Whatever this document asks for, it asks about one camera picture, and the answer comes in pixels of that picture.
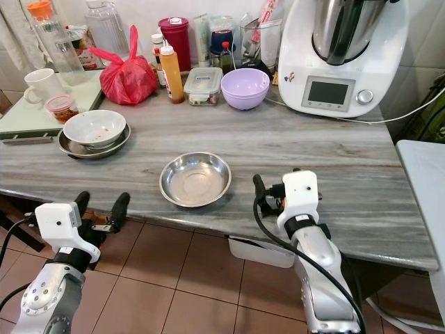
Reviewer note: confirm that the dark wooden bench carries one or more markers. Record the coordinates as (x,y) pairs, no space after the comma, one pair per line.
(14,209)

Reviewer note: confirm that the white ceramic mug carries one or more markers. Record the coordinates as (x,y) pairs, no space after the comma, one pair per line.
(44,85)

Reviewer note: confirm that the white kitchen cooking machine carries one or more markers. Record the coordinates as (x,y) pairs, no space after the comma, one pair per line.
(389,62)

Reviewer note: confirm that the black metal rack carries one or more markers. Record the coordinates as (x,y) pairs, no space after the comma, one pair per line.
(427,118)

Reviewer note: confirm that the purple plastic bowl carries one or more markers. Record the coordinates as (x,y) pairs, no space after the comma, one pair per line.
(245,90)

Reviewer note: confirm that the white ceramic bowl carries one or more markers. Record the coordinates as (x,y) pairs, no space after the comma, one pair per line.
(94,125)

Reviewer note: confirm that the stainless steel plate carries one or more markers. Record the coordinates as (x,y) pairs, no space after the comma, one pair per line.
(83,153)

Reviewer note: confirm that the glass container with clip lid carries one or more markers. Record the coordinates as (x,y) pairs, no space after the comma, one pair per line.
(202,80)

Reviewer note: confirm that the grey flat metal bar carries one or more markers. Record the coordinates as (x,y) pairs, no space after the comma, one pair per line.
(28,140)

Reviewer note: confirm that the labelled brown food jar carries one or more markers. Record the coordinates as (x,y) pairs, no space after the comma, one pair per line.
(80,47)

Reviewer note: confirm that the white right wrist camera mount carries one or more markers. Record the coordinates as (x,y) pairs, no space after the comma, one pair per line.
(299,191)

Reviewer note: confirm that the small dark sauce bottle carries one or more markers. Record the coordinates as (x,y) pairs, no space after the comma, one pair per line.
(157,73)

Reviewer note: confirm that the small jar with pink lid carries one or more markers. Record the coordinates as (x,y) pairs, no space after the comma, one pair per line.
(61,106)

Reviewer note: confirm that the clear bottle with orange cap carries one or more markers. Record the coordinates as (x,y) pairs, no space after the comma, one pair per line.
(55,47)

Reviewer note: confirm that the jar with blue lid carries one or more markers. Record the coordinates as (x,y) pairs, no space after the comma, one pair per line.
(217,38)

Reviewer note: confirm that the tied red plastic bag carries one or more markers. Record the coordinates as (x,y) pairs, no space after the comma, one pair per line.
(128,82)

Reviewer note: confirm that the clear plastic utensil container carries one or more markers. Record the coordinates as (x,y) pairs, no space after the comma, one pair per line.
(268,45)

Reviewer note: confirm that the pale green tray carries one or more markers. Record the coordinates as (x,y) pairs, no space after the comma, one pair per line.
(24,120)

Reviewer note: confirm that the orange sauce squeeze bottle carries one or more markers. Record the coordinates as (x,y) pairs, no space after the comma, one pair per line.
(172,76)

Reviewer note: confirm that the shallow stainless steel bowl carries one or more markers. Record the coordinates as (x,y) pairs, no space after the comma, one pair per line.
(195,181)

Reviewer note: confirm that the dark bottle with red cap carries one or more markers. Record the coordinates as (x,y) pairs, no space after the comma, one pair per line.
(226,56)

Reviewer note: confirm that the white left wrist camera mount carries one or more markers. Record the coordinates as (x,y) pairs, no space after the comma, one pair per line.
(57,223)

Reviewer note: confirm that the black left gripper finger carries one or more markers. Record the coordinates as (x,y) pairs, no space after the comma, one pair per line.
(120,209)
(83,201)

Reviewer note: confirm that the small white-capped bottle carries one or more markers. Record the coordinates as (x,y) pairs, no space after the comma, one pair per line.
(156,40)

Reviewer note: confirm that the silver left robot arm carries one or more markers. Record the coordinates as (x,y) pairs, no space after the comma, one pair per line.
(42,303)

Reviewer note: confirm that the white hanging towel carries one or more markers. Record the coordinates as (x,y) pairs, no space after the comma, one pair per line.
(14,31)

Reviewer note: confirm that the clear plastic pitcher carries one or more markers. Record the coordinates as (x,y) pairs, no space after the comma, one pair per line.
(108,29)

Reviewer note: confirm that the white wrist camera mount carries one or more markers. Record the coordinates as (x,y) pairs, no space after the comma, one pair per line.
(57,223)
(299,191)

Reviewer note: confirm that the pink and white packet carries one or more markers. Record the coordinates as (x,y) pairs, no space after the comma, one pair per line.
(270,10)

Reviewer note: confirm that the white side table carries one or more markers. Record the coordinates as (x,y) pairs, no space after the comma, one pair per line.
(427,195)

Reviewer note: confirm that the maroon plastic canister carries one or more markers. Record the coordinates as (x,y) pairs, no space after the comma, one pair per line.
(175,33)

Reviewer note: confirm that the white plastic bin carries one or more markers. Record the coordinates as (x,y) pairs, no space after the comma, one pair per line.
(261,252)

